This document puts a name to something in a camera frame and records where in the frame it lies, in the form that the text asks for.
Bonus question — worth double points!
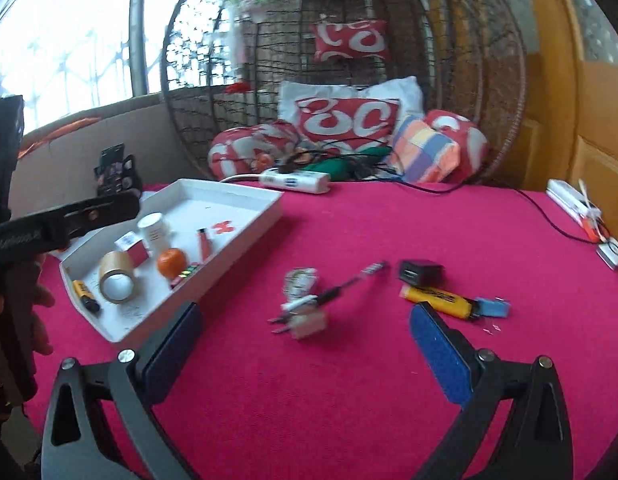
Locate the brown packing tape roll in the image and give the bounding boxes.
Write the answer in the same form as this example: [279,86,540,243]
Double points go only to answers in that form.
[98,250,136,304]

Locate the white red small carton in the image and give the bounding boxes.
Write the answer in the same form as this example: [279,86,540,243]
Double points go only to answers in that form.
[115,231,149,268]

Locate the white pill bottle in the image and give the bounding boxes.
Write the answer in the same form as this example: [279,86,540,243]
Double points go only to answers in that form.
[136,212,171,257]

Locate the orange tangerine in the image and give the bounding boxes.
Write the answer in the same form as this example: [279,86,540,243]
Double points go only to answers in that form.
[156,248,188,281]

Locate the black usb charger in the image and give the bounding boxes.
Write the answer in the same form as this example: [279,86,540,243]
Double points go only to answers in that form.
[398,260,444,287]

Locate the white plug adapter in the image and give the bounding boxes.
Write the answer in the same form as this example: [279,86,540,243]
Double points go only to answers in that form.
[272,309,327,340]

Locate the black gel pen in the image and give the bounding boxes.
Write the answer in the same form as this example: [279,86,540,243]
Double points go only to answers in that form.
[269,261,389,324]

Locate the person left hand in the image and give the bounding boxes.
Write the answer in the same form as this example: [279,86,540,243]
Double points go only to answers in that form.
[0,253,56,376]

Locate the black smartphone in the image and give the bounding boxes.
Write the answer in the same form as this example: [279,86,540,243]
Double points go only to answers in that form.
[94,144,124,196]

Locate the blue binder clip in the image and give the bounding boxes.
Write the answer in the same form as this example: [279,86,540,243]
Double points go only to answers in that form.
[476,298,510,335]

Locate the yellow black lighter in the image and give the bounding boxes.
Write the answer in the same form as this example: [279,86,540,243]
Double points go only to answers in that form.
[400,285,478,320]

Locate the white shallow tray box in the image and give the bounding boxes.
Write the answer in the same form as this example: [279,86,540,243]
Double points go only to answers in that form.
[59,179,283,349]

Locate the red lip balm tube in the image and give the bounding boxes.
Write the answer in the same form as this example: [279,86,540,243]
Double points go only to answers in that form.
[197,229,212,262]

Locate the white small device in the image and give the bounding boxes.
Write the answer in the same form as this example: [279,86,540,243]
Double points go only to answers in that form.
[596,237,618,270]

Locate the magenta tablecloth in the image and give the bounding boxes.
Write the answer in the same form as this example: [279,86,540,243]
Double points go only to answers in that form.
[23,179,618,480]

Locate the white power strip right edge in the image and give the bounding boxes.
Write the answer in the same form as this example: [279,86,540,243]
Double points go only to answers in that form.
[545,179,602,226]

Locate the red white seat cushion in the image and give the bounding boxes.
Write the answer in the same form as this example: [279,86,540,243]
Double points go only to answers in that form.
[208,110,489,184]

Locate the clear plastic wrapper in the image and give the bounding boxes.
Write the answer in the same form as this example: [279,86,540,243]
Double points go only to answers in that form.
[283,268,318,301]

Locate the white power strip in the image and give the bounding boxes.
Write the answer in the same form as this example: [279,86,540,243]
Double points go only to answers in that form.
[258,168,330,195]

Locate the wicker hanging egg chair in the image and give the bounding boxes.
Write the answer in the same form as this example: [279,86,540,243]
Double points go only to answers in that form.
[160,0,527,177]

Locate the plaid colourful cushion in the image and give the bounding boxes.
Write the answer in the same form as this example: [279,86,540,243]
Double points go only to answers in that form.
[388,114,461,184]

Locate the wooden glass door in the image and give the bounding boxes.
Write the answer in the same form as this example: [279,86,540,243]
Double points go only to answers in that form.
[513,0,618,238]

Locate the green cloth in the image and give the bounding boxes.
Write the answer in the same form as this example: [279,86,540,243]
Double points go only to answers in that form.
[300,145,390,182]

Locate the white feather dreamcatcher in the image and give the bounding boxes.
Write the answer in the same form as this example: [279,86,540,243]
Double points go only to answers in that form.
[224,0,270,94]

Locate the red white back cushion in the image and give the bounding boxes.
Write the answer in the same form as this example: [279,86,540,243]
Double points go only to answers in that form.
[295,98,399,151]

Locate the red white small headrest pillow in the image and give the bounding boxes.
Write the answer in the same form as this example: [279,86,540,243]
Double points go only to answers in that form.
[310,20,391,63]

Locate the black power cable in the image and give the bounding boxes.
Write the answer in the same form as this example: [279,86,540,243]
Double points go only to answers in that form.
[278,135,614,247]

